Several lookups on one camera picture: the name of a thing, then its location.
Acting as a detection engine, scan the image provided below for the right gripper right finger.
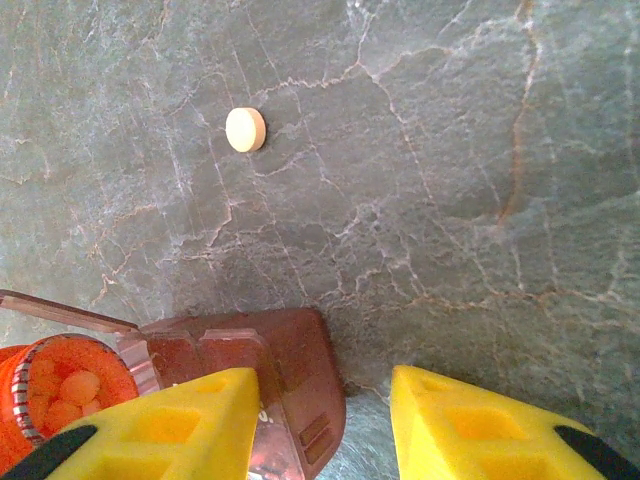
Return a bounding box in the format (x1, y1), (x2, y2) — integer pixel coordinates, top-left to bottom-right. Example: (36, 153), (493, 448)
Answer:
(389, 364), (640, 480)

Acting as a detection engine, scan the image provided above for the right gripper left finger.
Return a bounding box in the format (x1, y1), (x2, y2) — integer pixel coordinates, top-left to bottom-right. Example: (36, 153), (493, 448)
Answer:
(0, 367), (261, 480)

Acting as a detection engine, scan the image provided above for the brown translucent pill organizer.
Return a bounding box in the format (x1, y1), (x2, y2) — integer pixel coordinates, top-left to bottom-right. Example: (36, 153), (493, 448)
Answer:
(0, 288), (347, 480)

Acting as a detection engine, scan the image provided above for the orange pill bottle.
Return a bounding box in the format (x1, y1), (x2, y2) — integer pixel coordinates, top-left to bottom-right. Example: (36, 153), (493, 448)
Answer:
(0, 333), (141, 461)

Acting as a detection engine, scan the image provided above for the round cream pill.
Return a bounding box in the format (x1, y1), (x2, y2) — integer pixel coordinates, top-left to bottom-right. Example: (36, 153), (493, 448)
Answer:
(59, 370), (102, 405)
(224, 107), (268, 154)

